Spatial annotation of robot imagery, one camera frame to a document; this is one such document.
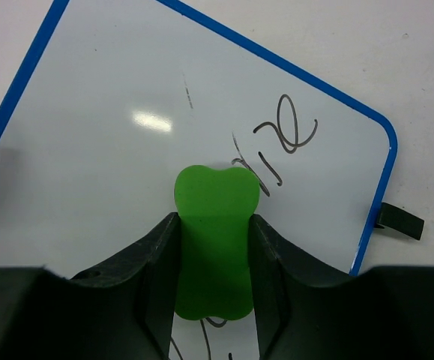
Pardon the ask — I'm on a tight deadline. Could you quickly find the green whiteboard eraser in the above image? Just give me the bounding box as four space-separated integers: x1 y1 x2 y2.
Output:
174 165 259 320

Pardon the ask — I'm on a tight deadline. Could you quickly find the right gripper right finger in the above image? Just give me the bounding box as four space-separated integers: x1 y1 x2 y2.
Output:
248 214 350 359

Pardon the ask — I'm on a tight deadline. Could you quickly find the blue framed whiteboard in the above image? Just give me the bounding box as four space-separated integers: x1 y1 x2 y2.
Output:
0 1 418 359

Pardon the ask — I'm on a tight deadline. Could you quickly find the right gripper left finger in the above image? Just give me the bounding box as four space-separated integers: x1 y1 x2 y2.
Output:
68 211 182 360

